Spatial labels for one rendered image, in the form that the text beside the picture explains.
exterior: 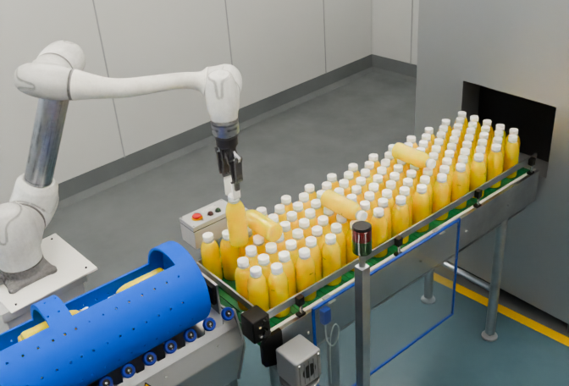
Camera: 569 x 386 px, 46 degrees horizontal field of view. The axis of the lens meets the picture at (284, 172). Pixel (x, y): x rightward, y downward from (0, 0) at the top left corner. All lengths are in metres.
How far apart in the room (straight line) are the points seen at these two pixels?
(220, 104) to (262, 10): 3.82
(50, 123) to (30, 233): 0.39
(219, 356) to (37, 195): 0.89
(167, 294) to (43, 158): 0.75
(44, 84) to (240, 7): 3.67
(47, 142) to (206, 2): 3.19
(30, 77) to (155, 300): 0.79
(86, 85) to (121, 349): 0.81
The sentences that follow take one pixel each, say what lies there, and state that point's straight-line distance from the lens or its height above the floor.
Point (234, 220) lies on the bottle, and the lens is 2.30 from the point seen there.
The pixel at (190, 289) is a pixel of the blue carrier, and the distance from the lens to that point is 2.10.
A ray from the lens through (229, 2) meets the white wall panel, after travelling 5.61.
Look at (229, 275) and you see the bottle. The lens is 2.51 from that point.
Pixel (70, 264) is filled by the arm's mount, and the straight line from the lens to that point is 2.60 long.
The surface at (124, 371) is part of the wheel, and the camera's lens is 2.16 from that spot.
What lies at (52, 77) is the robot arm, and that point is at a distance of 2.18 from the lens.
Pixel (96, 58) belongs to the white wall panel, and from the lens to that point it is 5.00.
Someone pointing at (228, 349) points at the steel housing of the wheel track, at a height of 0.85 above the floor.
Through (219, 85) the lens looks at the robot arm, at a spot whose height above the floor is 1.70.
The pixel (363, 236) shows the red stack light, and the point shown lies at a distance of 2.12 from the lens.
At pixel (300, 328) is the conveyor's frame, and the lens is 2.37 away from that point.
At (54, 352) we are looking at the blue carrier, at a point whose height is 1.17.
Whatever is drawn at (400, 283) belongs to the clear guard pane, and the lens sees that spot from 2.62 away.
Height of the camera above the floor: 2.43
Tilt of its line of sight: 29 degrees down
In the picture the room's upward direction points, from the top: 4 degrees counter-clockwise
